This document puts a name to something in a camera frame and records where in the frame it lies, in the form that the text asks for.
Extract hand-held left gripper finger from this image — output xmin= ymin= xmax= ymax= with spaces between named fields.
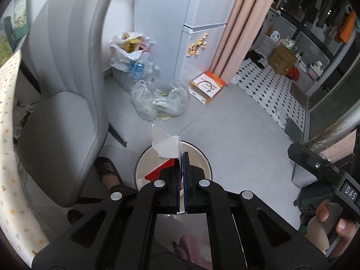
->
xmin=35 ymin=152 xmax=183 ymax=270
xmin=182 ymin=152 xmax=329 ymax=270

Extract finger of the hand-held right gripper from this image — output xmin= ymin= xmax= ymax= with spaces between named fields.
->
xmin=287 ymin=142 xmax=342 ymax=187

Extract red white wrapper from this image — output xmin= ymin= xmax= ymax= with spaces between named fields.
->
xmin=145 ymin=158 xmax=180 ymax=182

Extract white round waste bin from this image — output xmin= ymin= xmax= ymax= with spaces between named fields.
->
xmin=134 ymin=140 xmax=213 ymax=217

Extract white tissue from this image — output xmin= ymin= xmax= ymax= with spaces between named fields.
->
xmin=151 ymin=124 xmax=183 ymax=160

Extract person's right hand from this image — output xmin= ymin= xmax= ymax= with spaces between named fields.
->
xmin=306 ymin=200 xmax=359 ymax=261

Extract dried brown twigs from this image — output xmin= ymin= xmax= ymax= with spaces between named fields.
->
xmin=306 ymin=118 xmax=347 ymax=153

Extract pink cloth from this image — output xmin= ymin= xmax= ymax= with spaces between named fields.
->
xmin=174 ymin=233 xmax=212 ymax=270

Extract person's leg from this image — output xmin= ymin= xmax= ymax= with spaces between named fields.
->
xmin=150 ymin=242 xmax=197 ymax=270

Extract dark slipper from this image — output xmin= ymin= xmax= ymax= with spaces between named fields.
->
xmin=94 ymin=157 xmax=126 ymax=192

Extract clear plastic bag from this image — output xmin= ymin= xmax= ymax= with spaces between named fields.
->
xmin=131 ymin=79 xmax=191 ymax=122

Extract red bag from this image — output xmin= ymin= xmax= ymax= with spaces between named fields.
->
xmin=286 ymin=66 xmax=300 ymax=81

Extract orange white cardboard box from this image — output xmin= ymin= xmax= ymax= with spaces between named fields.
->
xmin=189 ymin=70 xmax=227 ymax=106

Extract brown cardboard box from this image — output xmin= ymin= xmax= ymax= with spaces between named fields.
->
xmin=268 ymin=45 xmax=297 ymax=75

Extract black cloth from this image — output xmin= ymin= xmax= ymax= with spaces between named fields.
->
xmin=247 ymin=50 xmax=265 ymax=69

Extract clear bag of bottles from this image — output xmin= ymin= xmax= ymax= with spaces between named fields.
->
xmin=110 ymin=52 xmax=161 ymax=88

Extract grey upholstered chair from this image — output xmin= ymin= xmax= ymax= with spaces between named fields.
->
xmin=17 ymin=0 xmax=128 ymax=207

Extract orange hanging cloth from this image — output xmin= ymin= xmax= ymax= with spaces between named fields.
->
xmin=340 ymin=10 xmax=356 ymax=45

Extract gold figure fridge magnet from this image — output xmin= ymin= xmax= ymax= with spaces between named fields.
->
xmin=188 ymin=33 xmax=210 ymax=59

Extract white bag with boxes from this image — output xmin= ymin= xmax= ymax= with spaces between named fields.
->
xmin=109 ymin=31 xmax=156 ymax=62

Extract pink curtain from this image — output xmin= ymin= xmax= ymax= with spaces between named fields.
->
xmin=211 ymin=0 xmax=283 ymax=75

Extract floral tablecloth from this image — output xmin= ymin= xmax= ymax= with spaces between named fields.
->
xmin=0 ymin=49 xmax=50 ymax=259

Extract white fridge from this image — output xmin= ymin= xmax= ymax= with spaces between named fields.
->
xmin=135 ymin=0 xmax=246 ymax=86

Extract tall green box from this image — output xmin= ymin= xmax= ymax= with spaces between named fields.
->
xmin=13 ymin=0 xmax=31 ymax=38

